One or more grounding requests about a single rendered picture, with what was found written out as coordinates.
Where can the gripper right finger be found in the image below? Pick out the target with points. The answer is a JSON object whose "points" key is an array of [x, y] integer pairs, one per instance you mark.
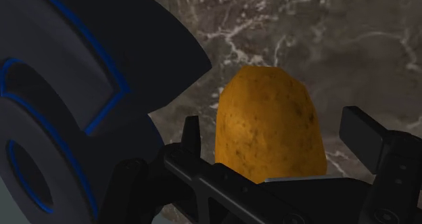
{"points": [[389, 157]]}

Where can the black appliance with blue lines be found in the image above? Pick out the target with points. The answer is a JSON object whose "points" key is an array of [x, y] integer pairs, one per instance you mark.
{"points": [[76, 94]]}

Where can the brown potato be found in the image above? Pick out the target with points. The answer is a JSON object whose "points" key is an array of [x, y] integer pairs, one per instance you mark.
{"points": [[268, 124]]}

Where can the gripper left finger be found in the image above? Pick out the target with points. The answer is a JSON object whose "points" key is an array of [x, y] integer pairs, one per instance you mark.
{"points": [[211, 183]]}

